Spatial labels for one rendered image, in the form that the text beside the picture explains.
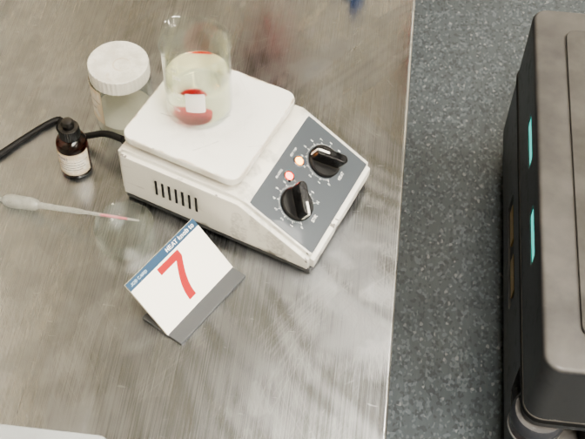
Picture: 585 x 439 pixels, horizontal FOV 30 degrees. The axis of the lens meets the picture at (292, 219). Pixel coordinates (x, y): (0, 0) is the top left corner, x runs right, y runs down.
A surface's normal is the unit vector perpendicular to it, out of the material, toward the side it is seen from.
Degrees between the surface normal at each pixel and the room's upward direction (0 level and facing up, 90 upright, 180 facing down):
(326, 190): 30
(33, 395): 0
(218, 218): 90
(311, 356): 0
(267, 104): 0
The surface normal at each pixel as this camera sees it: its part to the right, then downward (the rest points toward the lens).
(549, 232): 0.02, -0.60
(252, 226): -0.45, 0.71
